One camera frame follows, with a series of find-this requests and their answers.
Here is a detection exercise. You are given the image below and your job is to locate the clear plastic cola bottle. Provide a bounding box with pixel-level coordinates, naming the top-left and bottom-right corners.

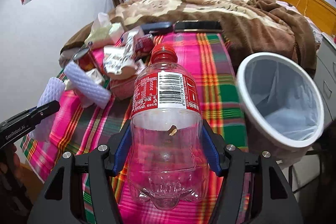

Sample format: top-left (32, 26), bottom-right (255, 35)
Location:
top-left (127, 44), bottom-right (209, 210)

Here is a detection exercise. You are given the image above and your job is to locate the white foam fruit net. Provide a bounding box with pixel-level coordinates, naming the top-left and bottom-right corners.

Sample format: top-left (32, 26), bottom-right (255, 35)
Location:
top-left (63, 61), bottom-right (112, 109)

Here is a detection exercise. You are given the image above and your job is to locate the printed paper food bag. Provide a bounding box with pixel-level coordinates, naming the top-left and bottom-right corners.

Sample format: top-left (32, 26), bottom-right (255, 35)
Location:
top-left (102, 28), bottom-right (145, 80)

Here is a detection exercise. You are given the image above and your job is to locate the cartoon face milk can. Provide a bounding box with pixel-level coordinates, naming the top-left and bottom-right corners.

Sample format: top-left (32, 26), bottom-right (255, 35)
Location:
top-left (72, 48), bottom-right (98, 72)

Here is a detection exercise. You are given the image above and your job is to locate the white round trash bin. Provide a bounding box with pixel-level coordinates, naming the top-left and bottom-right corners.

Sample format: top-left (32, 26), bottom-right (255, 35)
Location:
top-left (236, 52), bottom-right (325, 162)

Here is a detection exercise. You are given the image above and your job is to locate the black chair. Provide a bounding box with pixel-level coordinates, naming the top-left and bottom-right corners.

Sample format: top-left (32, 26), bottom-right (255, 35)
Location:
top-left (278, 148), bottom-right (324, 199)

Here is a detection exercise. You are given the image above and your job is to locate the red drink milk can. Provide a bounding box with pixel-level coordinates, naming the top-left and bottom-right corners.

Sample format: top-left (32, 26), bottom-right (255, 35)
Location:
top-left (132, 34), bottom-right (154, 60)

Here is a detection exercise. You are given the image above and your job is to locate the tissue pack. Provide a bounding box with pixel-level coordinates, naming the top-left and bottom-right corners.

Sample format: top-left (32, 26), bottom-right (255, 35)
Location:
top-left (84, 12), bottom-right (125, 49)

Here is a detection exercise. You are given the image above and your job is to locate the dark blue glasses case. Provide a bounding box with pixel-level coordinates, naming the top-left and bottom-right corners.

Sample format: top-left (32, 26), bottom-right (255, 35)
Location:
top-left (141, 22), bottom-right (173, 35)

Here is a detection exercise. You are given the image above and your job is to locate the black smartphone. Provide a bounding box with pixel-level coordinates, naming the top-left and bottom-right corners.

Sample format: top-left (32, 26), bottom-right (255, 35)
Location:
top-left (174, 20), bottom-right (223, 33)

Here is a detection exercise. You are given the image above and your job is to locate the grey drawer cabinet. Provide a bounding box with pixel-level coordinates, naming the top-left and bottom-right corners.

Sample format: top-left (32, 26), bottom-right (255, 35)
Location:
top-left (314, 32), bottom-right (336, 120)

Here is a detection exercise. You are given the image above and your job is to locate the brown fleece blanket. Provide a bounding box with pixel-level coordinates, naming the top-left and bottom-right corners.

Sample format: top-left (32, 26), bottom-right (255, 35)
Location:
top-left (60, 0), bottom-right (317, 77)

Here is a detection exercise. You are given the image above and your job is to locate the wooden headboard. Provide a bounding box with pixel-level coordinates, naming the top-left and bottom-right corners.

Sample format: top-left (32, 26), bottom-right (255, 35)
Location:
top-left (279, 0), bottom-right (336, 36)

